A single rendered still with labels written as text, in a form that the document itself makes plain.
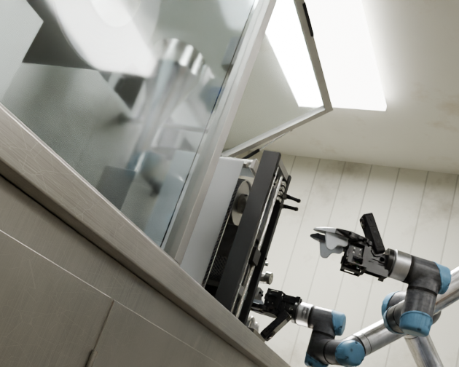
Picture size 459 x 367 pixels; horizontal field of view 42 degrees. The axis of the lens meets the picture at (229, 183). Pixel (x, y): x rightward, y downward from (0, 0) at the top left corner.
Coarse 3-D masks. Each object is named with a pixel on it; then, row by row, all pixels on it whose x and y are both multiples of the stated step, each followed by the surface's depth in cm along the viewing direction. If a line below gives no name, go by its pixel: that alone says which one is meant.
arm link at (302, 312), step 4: (300, 304) 195; (304, 304) 195; (308, 304) 195; (300, 308) 194; (304, 308) 194; (308, 308) 193; (296, 312) 194; (300, 312) 193; (304, 312) 192; (308, 312) 192; (296, 316) 194; (300, 316) 193; (304, 316) 193; (296, 320) 194; (300, 320) 193; (304, 320) 193; (300, 324) 194; (304, 324) 193
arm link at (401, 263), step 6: (396, 252) 153; (402, 252) 154; (396, 258) 152; (402, 258) 152; (408, 258) 152; (396, 264) 151; (402, 264) 151; (408, 264) 151; (390, 270) 152; (396, 270) 151; (402, 270) 151; (408, 270) 151; (390, 276) 153; (396, 276) 152; (402, 276) 152
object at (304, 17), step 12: (300, 0) 190; (300, 12) 194; (312, 36) 205; (312, 48) 210; (312, 60) 215; (324, 84) 229; (324, 96) 235; (324, 108) 243; (300, 120) 244; (276, 132) 244; (288, 132) 247; (252, 144) 245; (228, 156) 246
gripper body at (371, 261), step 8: (360, 240) 153; (368, 240) 153; (352, 248) 153; (360, 248) 153; (368, 248) 152; (344, 256) 157; (352, 256) 151; (360, 256) 152; (368, 256) 151; (376, 256) 154; (384, 256) 154; (392, 256) 152; (344, 264) 154; (352, 264) 154; (360, 264) 150; (368, 264) 152; (376, 264) 152; (384, 264) 153; (392, 264) 151; (360, 272) 154; (368, 272) 153; (376, 272) 151; (384, 272) 152
